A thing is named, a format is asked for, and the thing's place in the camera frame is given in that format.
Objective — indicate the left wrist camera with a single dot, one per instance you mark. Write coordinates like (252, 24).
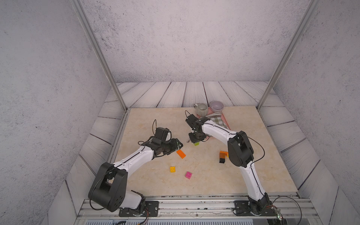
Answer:
(163, 134)

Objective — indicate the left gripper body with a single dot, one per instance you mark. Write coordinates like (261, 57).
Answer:
(168, 147)

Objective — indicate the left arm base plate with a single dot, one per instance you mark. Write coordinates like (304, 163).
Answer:
(145, 208)

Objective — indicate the purple bowl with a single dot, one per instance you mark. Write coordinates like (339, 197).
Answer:
(216, 106)

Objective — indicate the metal tongs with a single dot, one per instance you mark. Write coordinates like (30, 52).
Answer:
(214, 114)

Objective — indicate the left aluminium frame post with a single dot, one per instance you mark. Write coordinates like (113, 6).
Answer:
(97, 50)

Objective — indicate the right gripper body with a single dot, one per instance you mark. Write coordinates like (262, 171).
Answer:
(194, 138)

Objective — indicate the orange long brick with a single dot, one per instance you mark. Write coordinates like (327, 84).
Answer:
(223, 154)
(181, 154)

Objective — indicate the aluminium frame post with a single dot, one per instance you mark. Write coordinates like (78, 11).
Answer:
(97, 50)
(309, 13)

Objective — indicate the ribbed grey cup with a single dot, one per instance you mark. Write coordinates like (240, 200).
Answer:
(201, 109)

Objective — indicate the aluminium front rail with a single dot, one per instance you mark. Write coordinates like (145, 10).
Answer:
(214, 209)

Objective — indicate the pink tray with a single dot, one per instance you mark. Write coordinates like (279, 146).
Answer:
(223, 117)

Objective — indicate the green checkered cloth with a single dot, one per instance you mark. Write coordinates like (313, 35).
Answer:
(220, 122)

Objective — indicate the magenta small brick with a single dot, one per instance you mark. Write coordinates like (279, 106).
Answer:
(188, 175)

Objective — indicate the yellow small brick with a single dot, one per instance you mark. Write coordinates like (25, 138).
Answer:
(172, 169)

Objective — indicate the right aluminium frame post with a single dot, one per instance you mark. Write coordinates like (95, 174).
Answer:
(309, 13)

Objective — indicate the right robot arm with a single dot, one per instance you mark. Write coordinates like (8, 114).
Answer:
(241, 154)

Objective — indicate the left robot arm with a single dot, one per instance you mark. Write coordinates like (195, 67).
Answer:
(109, 188)

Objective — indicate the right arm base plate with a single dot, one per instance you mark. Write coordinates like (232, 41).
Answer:
(242, 208)

